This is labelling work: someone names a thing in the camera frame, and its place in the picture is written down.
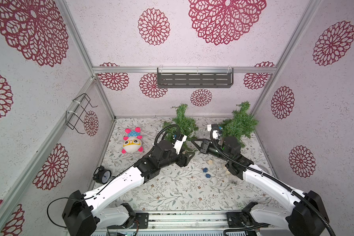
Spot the clear plastic battery box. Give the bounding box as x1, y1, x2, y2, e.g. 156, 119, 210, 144
228, 174, 241, 185

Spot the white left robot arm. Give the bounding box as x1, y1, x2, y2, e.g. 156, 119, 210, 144
62, 124, 195, 236

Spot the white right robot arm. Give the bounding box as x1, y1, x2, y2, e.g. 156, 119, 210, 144
191, 124, 335, 236

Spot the right small green christmas tree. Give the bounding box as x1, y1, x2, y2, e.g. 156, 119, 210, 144
219, 101, 259, 148

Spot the small green christmas tree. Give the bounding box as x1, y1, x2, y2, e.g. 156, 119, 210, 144
219, 101, 259, 148
163, 104, 199, 151

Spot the left small green christmas tree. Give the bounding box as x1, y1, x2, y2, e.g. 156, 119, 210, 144
163, 104, 199, 151

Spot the white pink plush toy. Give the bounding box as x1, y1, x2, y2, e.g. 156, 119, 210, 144
122, 127, 144, 154

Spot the black alarm clock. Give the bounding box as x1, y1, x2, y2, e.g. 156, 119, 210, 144
92, 166, 112, 184

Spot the metal base rail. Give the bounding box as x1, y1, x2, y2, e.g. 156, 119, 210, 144
63, 210, 296, 236

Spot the grey wall shelf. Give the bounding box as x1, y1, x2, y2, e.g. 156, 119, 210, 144
156, 67, 234, 89

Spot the black wire wall rack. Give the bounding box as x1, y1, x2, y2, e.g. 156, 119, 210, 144
65, 93, 99, 137

